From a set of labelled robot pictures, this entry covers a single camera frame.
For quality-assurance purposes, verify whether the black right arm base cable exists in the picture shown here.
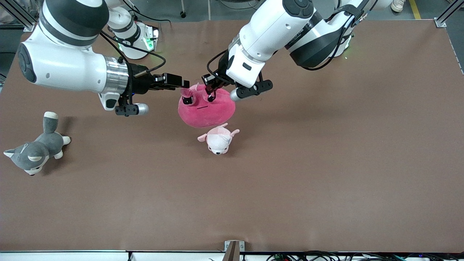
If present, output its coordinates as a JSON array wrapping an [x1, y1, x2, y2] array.
[[121, 0, 171, 26]]

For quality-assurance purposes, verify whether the light pink plush puppy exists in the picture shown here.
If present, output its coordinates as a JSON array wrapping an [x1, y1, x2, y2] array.
[[197, 123, 240, 155]]

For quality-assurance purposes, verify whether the grey metal table bracket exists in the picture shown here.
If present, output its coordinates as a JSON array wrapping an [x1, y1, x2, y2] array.
[[224, 240, 245, 261]]

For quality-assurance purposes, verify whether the magenta round plush toy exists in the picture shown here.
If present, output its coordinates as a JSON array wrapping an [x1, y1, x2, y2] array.
[[178, 83, 236, 128]]

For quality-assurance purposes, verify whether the black cable bundle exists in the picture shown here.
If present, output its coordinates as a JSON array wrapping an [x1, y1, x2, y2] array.
[[266, 250, 464, 261]]

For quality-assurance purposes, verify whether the white table edge rail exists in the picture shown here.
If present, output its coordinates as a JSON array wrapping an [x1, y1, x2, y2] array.
[[0, 250, 269, 261]]

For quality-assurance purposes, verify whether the aluminium frame profile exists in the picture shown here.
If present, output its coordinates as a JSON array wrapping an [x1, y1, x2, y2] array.
[[2, 0, 37, 32], [434, 0, 464, 28]]

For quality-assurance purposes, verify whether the brown table cover sheet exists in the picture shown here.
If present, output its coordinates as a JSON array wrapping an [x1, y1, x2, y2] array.
[[0, 19, 464, 253]]

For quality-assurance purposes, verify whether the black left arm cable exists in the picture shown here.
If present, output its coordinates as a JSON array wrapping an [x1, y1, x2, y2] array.
[[207, 0, 377, 78]]

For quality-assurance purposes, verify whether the grey white husky plush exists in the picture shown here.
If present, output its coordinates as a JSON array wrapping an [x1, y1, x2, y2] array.
[[3, 111, 71, 176]]

